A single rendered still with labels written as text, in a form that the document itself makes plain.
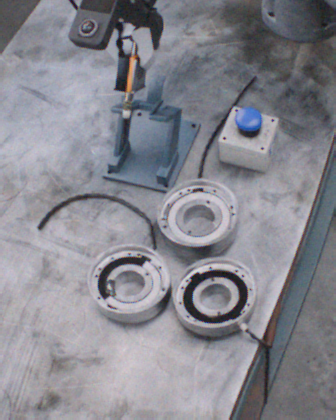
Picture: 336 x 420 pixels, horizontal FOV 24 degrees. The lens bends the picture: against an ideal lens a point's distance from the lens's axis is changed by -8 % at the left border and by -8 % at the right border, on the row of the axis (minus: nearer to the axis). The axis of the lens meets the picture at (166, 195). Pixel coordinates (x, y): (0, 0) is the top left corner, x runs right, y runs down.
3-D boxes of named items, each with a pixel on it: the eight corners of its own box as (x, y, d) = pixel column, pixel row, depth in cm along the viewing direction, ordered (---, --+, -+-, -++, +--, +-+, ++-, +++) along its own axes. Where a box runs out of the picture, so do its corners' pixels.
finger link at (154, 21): (170, 44, 101) (156, -6, 94) (166, 52, 100) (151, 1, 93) (136, 42, 103) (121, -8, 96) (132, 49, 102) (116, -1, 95)
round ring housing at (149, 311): (146, 339, 103) (142, 326, 100) (78, 306, 107) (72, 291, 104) (188, 279, 108) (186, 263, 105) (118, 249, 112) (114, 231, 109)
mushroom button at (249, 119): (259, 152, 116) (257, 129, 112) (232, 145, 118) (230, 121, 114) (266, 132, 119) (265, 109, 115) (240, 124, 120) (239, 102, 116)
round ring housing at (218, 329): (158, 304, 107) (155, 289, 103) (222, 259, 110) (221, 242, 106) (210, 355, 101) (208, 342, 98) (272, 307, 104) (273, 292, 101)
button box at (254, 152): (266, 174, 117) (266, 152, 113) (220, 161, 119) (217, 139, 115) (281, 133, 121) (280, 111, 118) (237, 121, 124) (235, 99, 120)
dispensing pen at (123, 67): (105, 152, 108) (120, 31, 102) (118, 143, 112) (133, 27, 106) (121, 155, 108) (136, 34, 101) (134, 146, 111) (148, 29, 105)
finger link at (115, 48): (139, 43, 109) (139, -3, 102) (122, 71, 106) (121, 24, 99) (118, 39, 110) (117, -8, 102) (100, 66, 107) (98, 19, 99)
